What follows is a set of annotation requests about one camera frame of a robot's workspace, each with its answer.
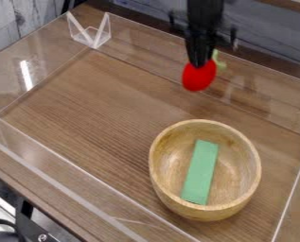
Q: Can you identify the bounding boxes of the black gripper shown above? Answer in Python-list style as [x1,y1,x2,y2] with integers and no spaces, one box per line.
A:
[169,0,238,68]

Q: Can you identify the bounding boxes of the red plush strawberry toy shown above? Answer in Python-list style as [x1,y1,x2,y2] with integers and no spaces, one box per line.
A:
[182,50,226,92]

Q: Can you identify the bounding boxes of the green rectangular block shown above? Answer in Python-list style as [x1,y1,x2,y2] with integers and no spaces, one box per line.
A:
[181,140,220,205]

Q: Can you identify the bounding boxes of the clear acrylic table barrier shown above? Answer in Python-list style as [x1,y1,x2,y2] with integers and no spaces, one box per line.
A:
[0,9,300,242]

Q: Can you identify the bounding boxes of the round wooden bowl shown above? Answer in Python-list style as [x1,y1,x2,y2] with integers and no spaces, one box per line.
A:
[149,119,262,221]

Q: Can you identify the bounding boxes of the black table leg bracket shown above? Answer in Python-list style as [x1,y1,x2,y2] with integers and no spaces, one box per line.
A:
[15,199,59,242]

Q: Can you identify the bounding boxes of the black cable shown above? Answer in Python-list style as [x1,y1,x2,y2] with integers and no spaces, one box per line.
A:
[0,217,18,234]

